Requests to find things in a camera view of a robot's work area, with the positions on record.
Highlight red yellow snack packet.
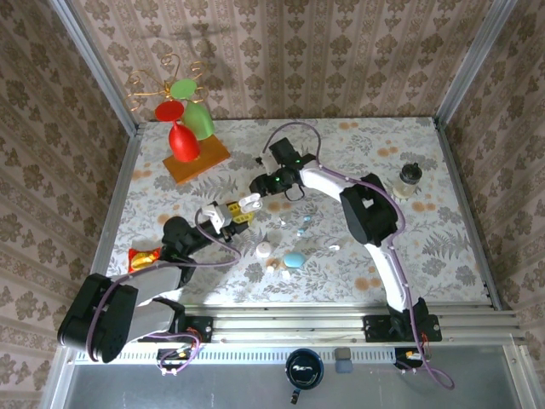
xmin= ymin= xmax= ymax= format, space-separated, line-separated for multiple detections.
xmin=128 ymin=246 xmax=163 ymax=274

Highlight red wine glass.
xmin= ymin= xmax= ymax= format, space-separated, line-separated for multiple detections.
xmin=154 ymin=100 xmax=201 ymax=163

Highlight green wine glass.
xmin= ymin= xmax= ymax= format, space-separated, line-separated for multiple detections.
xmin=169 ymin=79 xmax=215 ymax=141

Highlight black connector box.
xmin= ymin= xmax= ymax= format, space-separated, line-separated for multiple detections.
xmin=393 ymin=347 xmax=429 ymax=370
xmin=156 ymin=348 xmax=193 ymax=370

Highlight glass jar black lid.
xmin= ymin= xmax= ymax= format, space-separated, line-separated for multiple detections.
xmin=392 ymin=163 xmax=422 ymax=200

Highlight grey metal tray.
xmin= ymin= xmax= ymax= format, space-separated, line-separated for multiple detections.
xmin=40 ymin=336 xmax=533 ymax=409

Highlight black round bowl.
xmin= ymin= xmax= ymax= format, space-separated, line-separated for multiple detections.
xmin=284 ymin=348 xmax=324 ymax=389

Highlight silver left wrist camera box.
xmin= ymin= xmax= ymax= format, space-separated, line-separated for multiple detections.
xmin=200 ymin=203 xmax=233 ymax=233

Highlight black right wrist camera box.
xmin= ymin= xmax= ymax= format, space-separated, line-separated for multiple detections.
xmin=256 ymin=137 xmax=318 ymax=176

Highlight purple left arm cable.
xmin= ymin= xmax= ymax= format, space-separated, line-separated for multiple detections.
xmin=84 ymin=206 xmax=243 ymax=376

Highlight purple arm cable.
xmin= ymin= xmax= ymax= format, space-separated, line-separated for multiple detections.
xmin=84 ymin=206 xmax=243 ymax=376
xmin=262 ymin=121 xmax=456 ymax=391

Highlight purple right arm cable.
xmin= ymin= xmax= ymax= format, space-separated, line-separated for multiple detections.
xmin=262 ymin=121 xmax=456 ymax=391

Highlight aluminium side rail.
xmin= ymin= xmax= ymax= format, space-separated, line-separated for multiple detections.
xmin=78 ymin=127 xmax=144 ymax=314
xmin=433 ymin=121 xmax=503 ymax=312

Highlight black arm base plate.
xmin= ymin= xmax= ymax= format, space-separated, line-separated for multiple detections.
xmin=138 ymin=315 xmax=214 ymax=343
xmin=364 ymin=314 xmax=443 ymax=343

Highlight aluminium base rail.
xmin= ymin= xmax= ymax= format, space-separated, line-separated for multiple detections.
xmin=59 ymin=304 xmax=529 ymax=344

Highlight slotted metal cable duct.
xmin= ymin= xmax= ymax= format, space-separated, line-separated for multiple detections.
xmin=74 ymin=349 xmax=399 ymax=366

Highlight aluminium frame post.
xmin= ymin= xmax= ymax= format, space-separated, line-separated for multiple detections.
xmin=46 ymin=0 xmax=141 ymax=137
xmin=433 ymin=0 xmax=520 ymax=129

